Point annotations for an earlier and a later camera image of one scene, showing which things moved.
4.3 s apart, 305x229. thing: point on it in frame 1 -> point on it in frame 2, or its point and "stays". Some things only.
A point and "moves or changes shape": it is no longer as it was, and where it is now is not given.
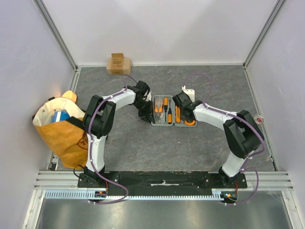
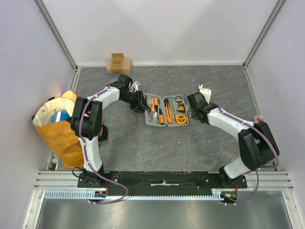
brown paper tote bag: x=69 y=141 stays
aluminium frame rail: x=69 y=180 stays
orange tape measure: x=191 y=123 -> x=181 y=119
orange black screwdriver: x=166 y=104 -> x=156 y=103
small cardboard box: x=118 y=65 stays
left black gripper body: x=145 y=109 -> x=136 y=100
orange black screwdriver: x=169 y=114 -> x=161 y=117
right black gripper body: x=187 y=116 -> x=193 y=114
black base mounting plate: x=164 y=182 stays
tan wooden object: x=70 y=95 stays
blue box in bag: x=60 y=115 stays
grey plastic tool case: x=166 y=113 moves or changes shape
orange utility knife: x=177 y=114 -> x=168 y=110
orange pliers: x=158 y=109 moves or changes shape
